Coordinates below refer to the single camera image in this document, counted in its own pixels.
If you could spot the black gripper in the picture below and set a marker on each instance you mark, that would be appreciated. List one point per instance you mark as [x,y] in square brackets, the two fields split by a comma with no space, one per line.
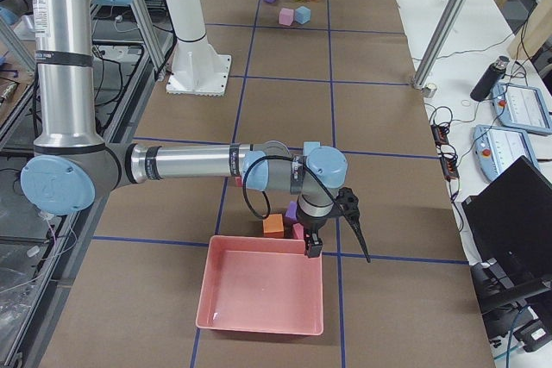
[311,226]

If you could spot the light blue foam block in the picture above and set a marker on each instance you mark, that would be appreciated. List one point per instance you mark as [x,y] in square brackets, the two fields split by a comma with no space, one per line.
[302,15]
[310,146]

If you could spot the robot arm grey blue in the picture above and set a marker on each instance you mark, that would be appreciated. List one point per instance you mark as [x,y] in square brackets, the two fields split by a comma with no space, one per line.
[13,10]

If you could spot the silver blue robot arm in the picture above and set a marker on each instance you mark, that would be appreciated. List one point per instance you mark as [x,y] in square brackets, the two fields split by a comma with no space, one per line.
[73,166]

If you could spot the pink foam block near tray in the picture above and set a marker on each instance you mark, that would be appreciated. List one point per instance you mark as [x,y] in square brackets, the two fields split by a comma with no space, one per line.
[297,231]

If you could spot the purple foam block near tray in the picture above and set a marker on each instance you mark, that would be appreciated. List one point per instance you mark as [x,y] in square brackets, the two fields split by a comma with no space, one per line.
[290,216]

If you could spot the orange foam block near tray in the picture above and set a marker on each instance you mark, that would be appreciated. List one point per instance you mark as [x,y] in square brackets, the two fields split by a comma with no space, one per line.
[273,226]

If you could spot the pink plastic tray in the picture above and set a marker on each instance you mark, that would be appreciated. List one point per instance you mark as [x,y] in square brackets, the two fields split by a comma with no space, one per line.
[261,285]

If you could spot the black orange power adapter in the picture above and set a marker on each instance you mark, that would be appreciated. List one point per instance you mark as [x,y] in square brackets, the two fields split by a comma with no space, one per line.
[440,134]

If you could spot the lower teach pendant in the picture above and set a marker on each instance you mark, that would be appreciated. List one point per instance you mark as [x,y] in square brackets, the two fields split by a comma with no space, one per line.
[496,148]

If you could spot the teach pendant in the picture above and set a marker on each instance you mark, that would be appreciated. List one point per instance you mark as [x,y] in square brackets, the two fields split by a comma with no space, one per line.
[496,148]
[523,107]

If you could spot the black laptop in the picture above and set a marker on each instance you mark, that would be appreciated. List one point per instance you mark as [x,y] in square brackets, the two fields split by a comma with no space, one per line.
[510,221]

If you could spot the black water bottle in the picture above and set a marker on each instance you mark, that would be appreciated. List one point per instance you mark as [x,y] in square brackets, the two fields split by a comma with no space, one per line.
[494,72]

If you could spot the upper teach pendant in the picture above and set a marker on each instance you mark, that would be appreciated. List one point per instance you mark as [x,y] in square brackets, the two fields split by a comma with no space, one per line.
[523,107]

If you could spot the lilac pink foam block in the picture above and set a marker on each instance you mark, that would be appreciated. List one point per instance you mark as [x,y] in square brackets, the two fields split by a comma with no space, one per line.
[286,17]

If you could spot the white camera post base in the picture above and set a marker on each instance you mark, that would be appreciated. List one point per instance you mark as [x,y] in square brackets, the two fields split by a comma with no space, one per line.
[197,68]

